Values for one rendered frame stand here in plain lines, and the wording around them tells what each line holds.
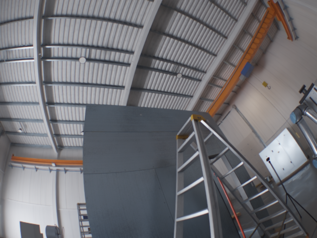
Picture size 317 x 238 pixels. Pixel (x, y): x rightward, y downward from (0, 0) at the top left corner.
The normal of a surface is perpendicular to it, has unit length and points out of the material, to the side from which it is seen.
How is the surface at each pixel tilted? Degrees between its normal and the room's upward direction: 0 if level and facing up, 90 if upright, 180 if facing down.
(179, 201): 92
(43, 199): 90
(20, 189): 90
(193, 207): 90
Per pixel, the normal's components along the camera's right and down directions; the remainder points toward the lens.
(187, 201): 0.35, -0.70
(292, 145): -0.89, -0.03
